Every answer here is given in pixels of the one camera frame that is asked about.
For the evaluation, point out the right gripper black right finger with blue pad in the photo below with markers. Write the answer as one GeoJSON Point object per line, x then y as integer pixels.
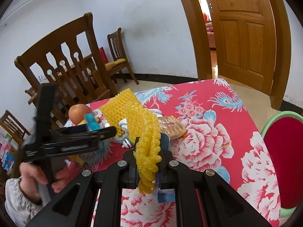
{"type": "Point", "coordinates": [175, 175]}

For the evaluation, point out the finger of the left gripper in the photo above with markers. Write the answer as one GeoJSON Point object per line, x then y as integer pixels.
{"type": "Point", "coordinates": [99, 132]}

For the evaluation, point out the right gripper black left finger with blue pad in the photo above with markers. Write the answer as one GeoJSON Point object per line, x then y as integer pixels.
{"type": "Point", "coordinates": [109, 184]}

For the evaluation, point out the blue wrapper piece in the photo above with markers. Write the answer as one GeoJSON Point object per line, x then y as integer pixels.
{"type": "Point", "coordinates": [93, 125]}

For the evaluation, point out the white tissue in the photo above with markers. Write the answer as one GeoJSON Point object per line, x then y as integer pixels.
{"type": "Point", "coordinates": [125, 142]}

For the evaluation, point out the yellow foam fruit net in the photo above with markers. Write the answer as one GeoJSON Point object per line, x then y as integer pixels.
{"type": "Point", "coordinates": [114, 109]}

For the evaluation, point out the yellow bubble foam strip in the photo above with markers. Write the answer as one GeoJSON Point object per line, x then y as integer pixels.
{"type": "Point", "coordinates": [143, 124]}

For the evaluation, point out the orange snack wrapper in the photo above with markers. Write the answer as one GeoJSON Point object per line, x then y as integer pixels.
{"type": "Point", "coordinates": [171, 127]}

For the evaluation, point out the grey sleeve forearm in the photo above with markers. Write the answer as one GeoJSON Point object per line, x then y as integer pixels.
{"type": "Point", "coordinates": [19, 208]}

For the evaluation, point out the person's left hand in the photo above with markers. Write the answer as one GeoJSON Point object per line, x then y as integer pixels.
{"type": "Point", "coordinates": [32, 174]}

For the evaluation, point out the red apple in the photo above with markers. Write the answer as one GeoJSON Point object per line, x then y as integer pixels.
{"type": "Point", "coordinates": [76, 113]}

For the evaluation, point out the small wooden chair left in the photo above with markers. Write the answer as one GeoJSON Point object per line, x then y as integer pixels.
{"type": "Point", "coordinates": [13, 127]}

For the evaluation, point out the red floral tablecloth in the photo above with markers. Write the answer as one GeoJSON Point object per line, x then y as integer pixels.
{"type": "Point", "coordinates": [220, 135]}

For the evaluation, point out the large wooden dining chair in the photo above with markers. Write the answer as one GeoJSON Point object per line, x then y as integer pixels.
{"type": "Point", "coordinates": [70, 57]}

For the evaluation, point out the wooden chair yellow cushion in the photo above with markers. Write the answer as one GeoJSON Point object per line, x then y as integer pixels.
{"type": "Point", "coordinates": [120, 60]}

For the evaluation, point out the red green plastic bin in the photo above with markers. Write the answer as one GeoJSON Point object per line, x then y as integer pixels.
{"type": "Point", "coordinates": [282, 135]}

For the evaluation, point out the open wooden door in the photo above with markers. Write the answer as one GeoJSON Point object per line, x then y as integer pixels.
{"type": "Point", "coordinates": [245, 41]}

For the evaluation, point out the red box by wall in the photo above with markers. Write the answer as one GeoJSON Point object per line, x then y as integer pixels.
{"type": "Point", "coordinates": [103, 55]}

